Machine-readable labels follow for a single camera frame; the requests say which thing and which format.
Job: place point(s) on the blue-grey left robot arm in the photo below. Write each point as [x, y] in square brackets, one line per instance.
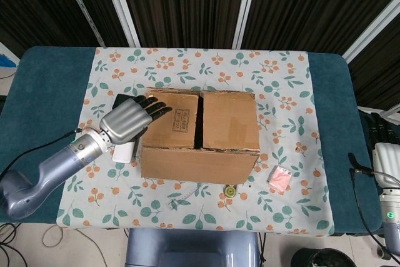
[53, 167]

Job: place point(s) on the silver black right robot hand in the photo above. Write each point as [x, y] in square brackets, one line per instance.
[389, 160]

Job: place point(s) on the wide white frame post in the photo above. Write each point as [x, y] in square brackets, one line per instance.
[120, 4]
[247, 4]
[372, 32]

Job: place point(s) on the pink tissue pack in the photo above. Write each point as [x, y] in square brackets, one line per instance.
[280, 178]

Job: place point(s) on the teal table cover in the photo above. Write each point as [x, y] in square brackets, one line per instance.
[47, 92]

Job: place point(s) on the black waste bin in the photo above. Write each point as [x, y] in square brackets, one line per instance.
[322, 259]

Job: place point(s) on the white power bank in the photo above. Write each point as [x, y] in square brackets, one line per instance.
[123, 153]

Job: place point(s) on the floral orange green tablecloth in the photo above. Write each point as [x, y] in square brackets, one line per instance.
[200, 63]

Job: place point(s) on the black smartphone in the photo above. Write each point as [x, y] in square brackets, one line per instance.
[120, 99]

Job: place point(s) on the clear plastic ruler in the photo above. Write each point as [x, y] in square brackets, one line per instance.
[184, 197]

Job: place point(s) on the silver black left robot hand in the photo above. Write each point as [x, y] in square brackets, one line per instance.
[125, 120]

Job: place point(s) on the brown cardboard box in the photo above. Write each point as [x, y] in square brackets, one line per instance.
[225, 123]

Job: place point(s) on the white blue bag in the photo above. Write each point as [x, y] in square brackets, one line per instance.
[6, 57]

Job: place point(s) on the correction tape dispenser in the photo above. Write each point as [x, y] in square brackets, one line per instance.
[230, 191]

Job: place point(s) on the thin white frame post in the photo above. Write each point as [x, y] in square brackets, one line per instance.
[82, 4]

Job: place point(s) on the blue-grey robot torso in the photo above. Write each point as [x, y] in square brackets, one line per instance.
[193, 248]

